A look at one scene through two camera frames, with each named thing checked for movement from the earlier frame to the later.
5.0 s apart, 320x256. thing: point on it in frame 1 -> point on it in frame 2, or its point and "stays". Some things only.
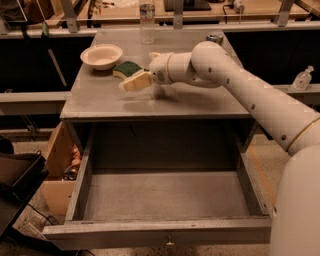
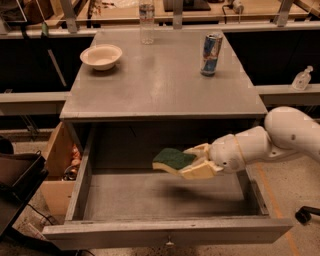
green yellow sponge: (125, 69) -> (171, 159)
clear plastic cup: (147, 22) stays
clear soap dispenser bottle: (302, 79) stays
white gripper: (159, 68) -> (225, 154)
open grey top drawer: (152, 185) stays
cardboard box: (55, 191) stays
